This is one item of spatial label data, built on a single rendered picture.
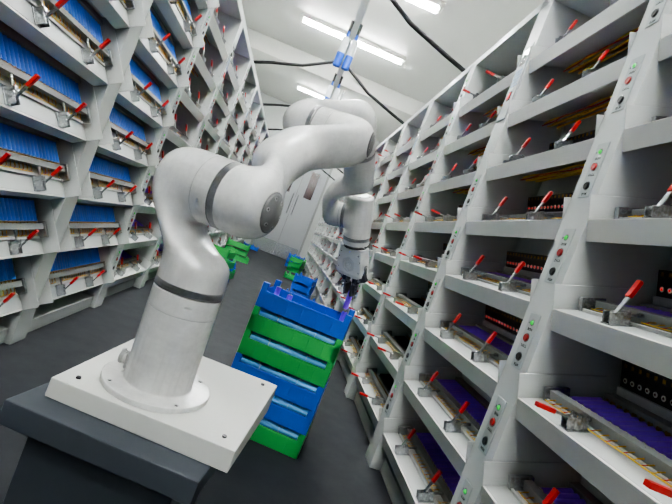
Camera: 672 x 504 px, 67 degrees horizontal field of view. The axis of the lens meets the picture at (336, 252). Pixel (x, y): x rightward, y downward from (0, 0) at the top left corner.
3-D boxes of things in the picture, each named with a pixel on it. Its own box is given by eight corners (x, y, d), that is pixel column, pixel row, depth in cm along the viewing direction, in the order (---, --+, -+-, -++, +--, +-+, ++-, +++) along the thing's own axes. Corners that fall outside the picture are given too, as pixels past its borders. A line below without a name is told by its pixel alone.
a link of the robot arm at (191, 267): (194, 304, 81) (243, 163, 79) (110, 263, 87) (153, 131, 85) (234, 300, 92) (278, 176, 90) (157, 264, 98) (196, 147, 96)
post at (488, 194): (369, 467, 173) (557, -10, 170) (365, 454, 182) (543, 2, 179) (422, 485, 175) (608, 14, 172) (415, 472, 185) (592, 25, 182)
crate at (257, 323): (245, 328, 160) (254, 304, 160) (261, 320, 180) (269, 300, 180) (333, 364, 157) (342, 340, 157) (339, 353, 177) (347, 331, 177)
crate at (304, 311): (254, 304, 160) (263, 281, 159) (269, 300, 180) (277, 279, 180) (342, 340, 157) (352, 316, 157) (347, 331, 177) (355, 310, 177)
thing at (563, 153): (593, 158, 111) (599, 94, 110) (486, 181, 171) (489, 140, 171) (678, 165, 113) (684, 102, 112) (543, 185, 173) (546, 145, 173)
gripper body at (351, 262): (336, 239, 160) (332, 271, 164) (361, 249, 155) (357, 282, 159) (350, 235, 166) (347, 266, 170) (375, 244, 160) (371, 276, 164)
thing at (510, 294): (528, 321, 112) (533, 259, 111) (444, 287, 172) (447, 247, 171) (614, 325, 114) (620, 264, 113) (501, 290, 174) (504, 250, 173)
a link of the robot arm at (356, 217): (338, 236, 157) (367, 241, 155) (342, 195, 152) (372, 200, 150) (344, 229, 164) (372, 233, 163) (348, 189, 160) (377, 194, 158)
